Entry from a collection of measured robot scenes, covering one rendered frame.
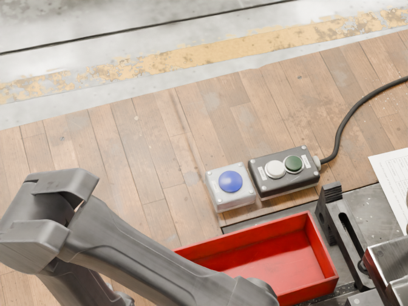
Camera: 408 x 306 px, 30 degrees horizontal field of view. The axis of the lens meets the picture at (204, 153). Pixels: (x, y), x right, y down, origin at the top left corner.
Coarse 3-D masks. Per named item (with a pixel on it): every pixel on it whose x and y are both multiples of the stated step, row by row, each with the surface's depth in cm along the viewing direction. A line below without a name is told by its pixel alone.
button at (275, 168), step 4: (276, 160) 127; (268, 164) 126; (272, 164) 126; (276, 164) 126; (280, 164) 126; (268, 168) 126; (272, 168) 126; (276, 168) 126; (280, 168) 126; (268, 172) 126; (272, 172) 125; (276, 172) 125; (280, 172) 125; (276, 176) 126
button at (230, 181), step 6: (222, 174) 125; (228, 174) 125; (234, 174) 125; (222, 180) 125; (228, 180) 125; (234, 180) 125; (240, 180) 125; (222, 186) 124; (228, 186) 124; (234, 186) 124; (240, 186) 124
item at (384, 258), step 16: (400, 240) 96; (368, 256) 96; (384, 256) 95; (400, 256) 95; (384, 272) 94; (400, 272) 94; (384, 288) 94; (400, 288) 89; (384, 304) 95; (400, 304) 88
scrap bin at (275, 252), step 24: (288, 216) 119; (216, 240) 117; (240, 240) 120; (264, 240) 122; (288, 240) 122; (312, 240) 120; (216, 264) 120; (240, 264) 120; (264, 264) 120; (288, 264) 120; (312, 264) 120; (288, 288) 118; (312, 288) 113
